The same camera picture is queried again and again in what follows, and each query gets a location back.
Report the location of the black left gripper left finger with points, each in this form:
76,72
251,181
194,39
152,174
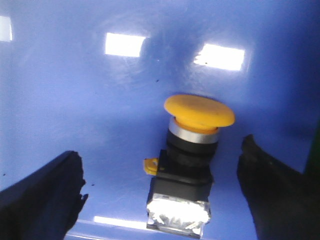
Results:
46,204

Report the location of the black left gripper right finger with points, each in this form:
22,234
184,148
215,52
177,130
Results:
284,203

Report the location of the yellow mushroom push button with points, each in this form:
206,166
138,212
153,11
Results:
181,178

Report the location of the blue plastic bin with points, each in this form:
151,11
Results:
92,76

